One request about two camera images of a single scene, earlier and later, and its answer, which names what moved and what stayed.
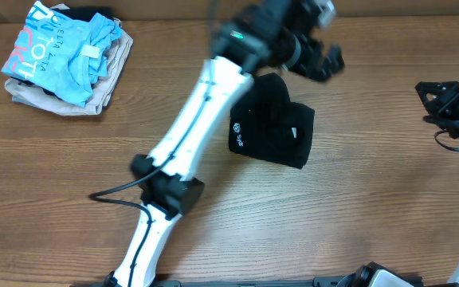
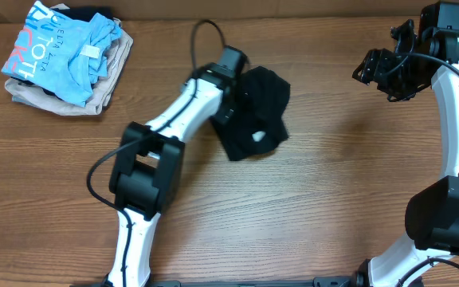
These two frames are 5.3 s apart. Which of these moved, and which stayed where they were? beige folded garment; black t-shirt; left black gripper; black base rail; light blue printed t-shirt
Moved: left black gripper; black t-shirt
Stayed: light blue printed t-shirt; beige folded garment; black base rail
